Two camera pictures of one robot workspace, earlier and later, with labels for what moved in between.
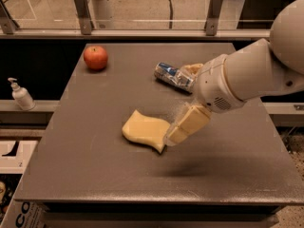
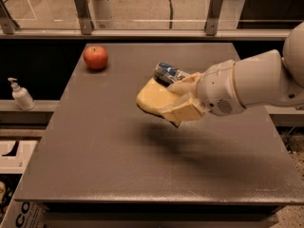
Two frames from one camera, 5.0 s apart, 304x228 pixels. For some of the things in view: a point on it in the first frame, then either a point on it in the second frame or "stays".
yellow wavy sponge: x=141 y=128 to x=155 y=96
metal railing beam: x=137 y=34 stays
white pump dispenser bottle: x=22 y=96 stays
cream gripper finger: x=193 y=68 to x=186 y=85
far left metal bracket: x=8 y=24 stays
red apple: x=95 y=58 stays
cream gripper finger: x=195 y=118 to x=187 y=109
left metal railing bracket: x=81 y=3 stays
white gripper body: x=213 y=85 stays
